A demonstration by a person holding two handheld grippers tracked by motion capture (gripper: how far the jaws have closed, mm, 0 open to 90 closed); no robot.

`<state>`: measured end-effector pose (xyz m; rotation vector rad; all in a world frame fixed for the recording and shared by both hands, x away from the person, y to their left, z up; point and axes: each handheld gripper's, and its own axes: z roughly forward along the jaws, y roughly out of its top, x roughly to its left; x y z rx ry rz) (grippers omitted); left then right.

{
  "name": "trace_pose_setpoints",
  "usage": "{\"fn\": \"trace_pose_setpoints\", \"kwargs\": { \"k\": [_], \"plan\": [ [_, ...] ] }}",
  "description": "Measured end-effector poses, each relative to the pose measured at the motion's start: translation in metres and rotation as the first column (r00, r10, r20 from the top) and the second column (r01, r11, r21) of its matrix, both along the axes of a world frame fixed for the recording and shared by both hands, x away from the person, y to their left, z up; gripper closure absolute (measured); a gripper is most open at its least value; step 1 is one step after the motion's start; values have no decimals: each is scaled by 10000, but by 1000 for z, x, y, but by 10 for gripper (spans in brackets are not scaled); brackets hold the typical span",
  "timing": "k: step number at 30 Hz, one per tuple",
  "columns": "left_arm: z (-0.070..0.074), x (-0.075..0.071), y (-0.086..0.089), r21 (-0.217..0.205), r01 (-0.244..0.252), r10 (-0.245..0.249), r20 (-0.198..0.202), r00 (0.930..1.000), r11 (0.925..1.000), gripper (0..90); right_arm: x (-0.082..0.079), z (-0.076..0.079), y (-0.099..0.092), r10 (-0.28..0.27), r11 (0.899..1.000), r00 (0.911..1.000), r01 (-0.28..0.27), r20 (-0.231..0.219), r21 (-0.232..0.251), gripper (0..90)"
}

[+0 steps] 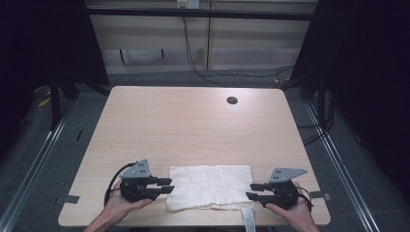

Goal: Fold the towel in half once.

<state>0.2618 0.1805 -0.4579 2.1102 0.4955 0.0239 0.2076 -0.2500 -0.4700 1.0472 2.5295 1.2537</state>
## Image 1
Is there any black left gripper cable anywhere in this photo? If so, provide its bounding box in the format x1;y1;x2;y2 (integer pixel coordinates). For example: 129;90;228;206
102;160;138;207

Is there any person's left hand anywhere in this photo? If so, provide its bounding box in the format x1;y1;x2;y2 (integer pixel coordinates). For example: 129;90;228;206
103;180;154;224

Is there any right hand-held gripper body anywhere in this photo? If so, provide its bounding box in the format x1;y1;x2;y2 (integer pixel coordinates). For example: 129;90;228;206
258;167;308;211

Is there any black horizontal bar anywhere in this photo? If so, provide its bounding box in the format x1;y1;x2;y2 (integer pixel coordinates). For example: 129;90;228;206
86;7;316;22

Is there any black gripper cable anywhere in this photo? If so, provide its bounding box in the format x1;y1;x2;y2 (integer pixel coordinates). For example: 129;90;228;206
102;160;138;207
299;186;314;213

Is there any black metal stand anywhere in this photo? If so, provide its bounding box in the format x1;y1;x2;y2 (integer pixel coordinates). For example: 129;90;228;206
48;81;63;131

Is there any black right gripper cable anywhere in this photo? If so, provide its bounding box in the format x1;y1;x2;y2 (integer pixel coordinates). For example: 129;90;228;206
299;186;314;213

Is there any white wall outlet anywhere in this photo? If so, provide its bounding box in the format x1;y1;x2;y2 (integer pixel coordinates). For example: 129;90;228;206
176;0;201;10

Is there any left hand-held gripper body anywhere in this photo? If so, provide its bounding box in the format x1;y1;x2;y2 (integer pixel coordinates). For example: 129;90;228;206
119;158;160;204

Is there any black hanging wall cable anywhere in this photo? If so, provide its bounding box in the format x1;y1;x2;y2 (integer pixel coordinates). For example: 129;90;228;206
181;15;230;89

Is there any black floor cable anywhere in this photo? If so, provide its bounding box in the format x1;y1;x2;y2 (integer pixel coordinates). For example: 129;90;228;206
198;65;295;85

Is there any metal floor rail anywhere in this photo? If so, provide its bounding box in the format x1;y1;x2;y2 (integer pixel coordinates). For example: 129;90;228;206
303;100;382;232
0;96;77;232

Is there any dark curtain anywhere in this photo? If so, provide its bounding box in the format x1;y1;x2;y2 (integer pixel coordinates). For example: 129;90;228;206
0;0;110;162
278;0;410;197

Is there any grey tape strip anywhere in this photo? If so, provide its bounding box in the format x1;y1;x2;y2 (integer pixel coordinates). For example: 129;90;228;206
309;190;333;201
54;194;80;205

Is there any person's right hand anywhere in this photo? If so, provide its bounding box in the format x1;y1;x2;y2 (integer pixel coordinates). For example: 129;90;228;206
265;181;312;227

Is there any bundle of black floor cables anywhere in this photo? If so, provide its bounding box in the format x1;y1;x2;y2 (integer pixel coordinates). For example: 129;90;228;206
296;91;336;147

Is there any cream cloth with white label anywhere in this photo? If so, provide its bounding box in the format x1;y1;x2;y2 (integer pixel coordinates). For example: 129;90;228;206
164;164;257;232

